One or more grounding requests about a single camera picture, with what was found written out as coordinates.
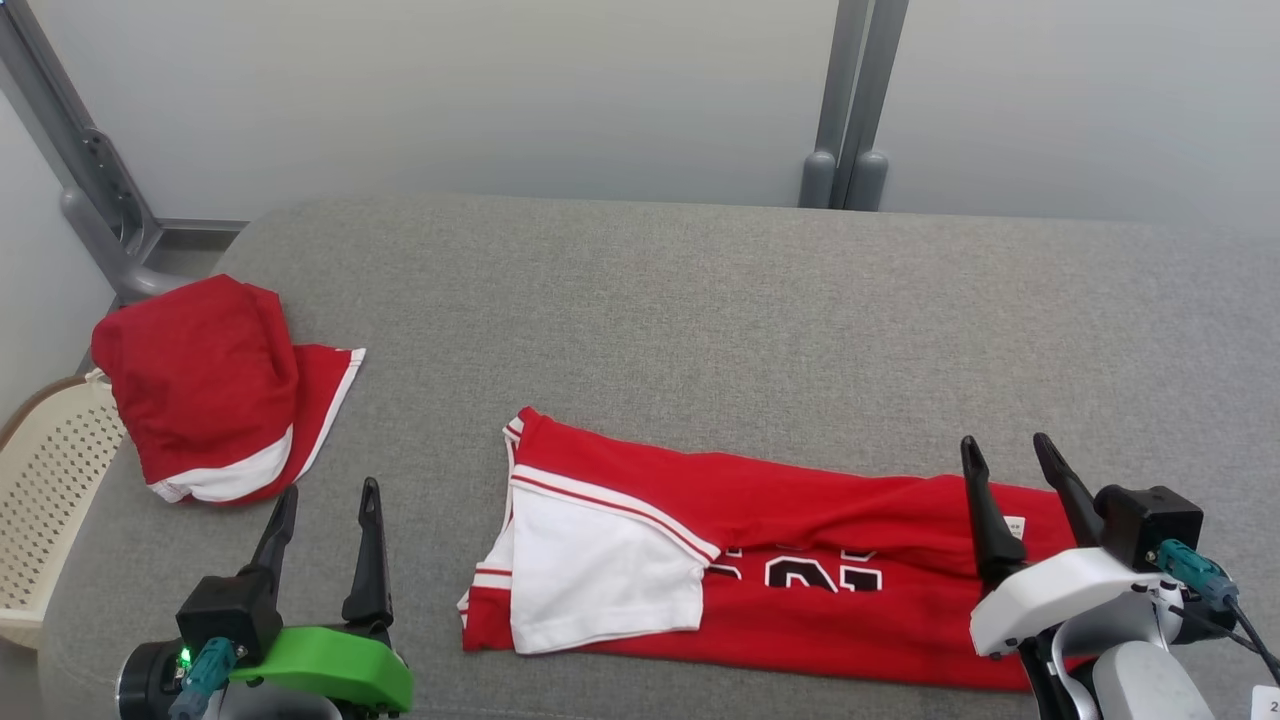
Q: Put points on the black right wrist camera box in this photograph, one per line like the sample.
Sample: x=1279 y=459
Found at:
x=1150 y=520

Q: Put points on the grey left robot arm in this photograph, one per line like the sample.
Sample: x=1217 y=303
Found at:
x=145 y=685

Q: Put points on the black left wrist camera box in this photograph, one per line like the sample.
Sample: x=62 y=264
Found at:
x=225 y=615

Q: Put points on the grey metal corner frame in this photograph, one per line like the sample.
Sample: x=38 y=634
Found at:
x=90 y=180

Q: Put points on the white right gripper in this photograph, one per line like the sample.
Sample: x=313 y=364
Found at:
x=1060 y=590

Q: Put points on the cream perforated laundry basket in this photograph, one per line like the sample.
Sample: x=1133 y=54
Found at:
x=50 y=500

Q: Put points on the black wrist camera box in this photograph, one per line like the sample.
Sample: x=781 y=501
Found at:
x=1150 y=520
x=225 y=615

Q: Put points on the red Bulls 23 jersey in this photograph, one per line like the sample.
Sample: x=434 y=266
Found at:
x=800 y=510

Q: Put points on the red shorts with white trim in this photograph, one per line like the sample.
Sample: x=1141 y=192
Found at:
x=200 y=390

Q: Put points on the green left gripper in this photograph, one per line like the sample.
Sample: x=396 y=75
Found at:
x=340 y=665

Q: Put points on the grey metal partition post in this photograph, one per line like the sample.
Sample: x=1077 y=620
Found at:
x=838 y=60
x=882 y=60

